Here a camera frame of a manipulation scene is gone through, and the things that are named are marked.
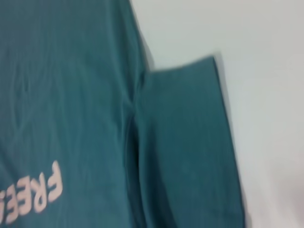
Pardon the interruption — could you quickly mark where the teal FREE print t-shirt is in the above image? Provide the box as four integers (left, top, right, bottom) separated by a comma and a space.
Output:
0, 0, 252, 228

